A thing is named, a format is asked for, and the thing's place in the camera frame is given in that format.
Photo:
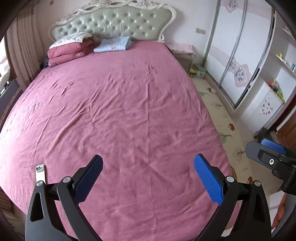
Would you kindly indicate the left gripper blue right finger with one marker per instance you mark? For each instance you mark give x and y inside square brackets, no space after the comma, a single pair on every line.
[253,220]

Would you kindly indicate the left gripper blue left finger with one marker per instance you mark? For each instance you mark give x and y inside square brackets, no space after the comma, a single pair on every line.
[43,220]

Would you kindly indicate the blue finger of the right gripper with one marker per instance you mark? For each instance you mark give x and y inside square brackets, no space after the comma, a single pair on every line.
[276,147]

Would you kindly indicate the green round stool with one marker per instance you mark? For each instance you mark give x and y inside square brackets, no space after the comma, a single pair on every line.
[263,133]

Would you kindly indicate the brown wooden door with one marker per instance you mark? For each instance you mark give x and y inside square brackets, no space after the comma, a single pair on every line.
[287,134]

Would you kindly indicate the cartoon play mat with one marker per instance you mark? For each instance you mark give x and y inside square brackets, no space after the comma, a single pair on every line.
[228,133]

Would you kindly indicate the white cabinet with stickers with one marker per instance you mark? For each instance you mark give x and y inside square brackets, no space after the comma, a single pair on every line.
[262,108]

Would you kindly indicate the white phone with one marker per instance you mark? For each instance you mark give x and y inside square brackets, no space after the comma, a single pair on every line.
[40,173]

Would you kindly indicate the pink bed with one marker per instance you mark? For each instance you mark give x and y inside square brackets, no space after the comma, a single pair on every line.
[141,113]

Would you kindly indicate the green storage box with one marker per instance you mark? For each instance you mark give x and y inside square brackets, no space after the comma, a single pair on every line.
[198,71]

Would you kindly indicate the white sliding wardrobe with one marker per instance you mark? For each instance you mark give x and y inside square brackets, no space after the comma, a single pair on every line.
[241,36]

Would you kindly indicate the grey nightstand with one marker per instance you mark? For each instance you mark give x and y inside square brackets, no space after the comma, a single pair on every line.
[186,59]

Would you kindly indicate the folded pink quilt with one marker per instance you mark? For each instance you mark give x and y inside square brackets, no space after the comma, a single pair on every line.
[68,52]

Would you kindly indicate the pink cloth on nightstand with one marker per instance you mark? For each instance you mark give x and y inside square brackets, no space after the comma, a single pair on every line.
[182,49]

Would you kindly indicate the folded blue blanket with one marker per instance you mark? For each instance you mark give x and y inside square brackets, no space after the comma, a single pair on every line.
[114,44]

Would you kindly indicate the beige curtain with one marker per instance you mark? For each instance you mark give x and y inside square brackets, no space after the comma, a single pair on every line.
[24,45]

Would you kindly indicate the striped white pillow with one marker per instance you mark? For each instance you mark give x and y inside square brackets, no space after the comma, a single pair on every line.
[72,38]

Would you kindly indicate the green tufted headboard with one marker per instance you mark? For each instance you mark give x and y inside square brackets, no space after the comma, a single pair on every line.
[140,20]

